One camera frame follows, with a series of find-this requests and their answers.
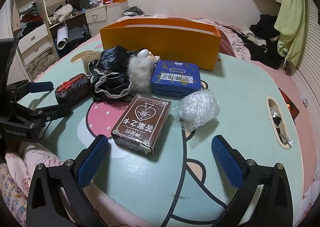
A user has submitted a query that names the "crumpled clear plastic wrap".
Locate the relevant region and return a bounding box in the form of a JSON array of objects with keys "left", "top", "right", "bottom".
[{"left": 172, "top": 89, "right": 220, "bottom": 132}]

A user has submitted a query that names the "white shelf unit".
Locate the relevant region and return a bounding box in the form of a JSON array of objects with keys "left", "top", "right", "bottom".
[{"left": 1, "top": 0, "right": 66, "bottom": 83}]

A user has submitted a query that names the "blue metal tin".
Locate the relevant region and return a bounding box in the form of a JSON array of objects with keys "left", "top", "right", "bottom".
[{"left": 151, "top": 60, "right": 201, "bottom": 98}]

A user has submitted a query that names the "orange cardboard storage box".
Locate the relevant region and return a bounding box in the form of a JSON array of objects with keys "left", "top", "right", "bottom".
[{"left": 100, "top": 18, "right": 221, "bottom": 71}]

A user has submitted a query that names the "white desk drawer unit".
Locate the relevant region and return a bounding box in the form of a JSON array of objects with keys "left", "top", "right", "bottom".
[{"left": 85, "top": 2, "right": 129, "bottom": 37}]

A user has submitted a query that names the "brown furry item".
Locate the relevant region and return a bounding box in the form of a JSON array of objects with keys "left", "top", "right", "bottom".
[{"left": 81, "top": 51, "right": 101, "bottom": 74}]

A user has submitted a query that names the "dark red pillow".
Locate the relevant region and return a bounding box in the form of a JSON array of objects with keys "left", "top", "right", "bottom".
[{"left": 217, "top": 29, "right": 235, "bottom": 57}]

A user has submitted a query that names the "black pouch red emblem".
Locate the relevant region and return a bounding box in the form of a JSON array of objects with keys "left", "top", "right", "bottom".
[{"left": 55, "top": 73, "right": 91, "bottom": 107}]

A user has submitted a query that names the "fluffy white tail doll keychain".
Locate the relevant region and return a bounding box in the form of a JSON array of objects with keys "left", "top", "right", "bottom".
[{"left": 127, "top": 48, "right": 161, "bottom": 93}]

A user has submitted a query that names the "brown card box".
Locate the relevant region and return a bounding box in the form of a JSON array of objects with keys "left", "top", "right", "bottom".
[{"left": 111, "top": 94, "right": 171, "bottom": 156}]

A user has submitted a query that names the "black lace fabric item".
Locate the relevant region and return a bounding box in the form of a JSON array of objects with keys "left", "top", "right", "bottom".
[{"left": 88, "top": 46, "right": 133, "bottom": 103}]

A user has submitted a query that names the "green hanging cloth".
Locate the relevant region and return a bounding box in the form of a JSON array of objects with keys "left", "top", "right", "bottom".
[{"left": 274, "top": 0, "right": 308, "bottom": 67}]

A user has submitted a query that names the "black clothes pile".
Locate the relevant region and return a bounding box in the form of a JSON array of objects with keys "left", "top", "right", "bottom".
[{"left": 234, "top": 14, "right": 284, "bottom": 70}]

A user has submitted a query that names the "white rolled paper tube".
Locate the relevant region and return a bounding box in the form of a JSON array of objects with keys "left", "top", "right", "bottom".
[{"left": 56, "top": 25, "right": 69, "bottom": 50}]

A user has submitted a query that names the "pink floral quilt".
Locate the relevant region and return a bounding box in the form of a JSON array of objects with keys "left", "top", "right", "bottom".
[{"left": 117, "top": 13, "right": 251, "bottom": 63}]

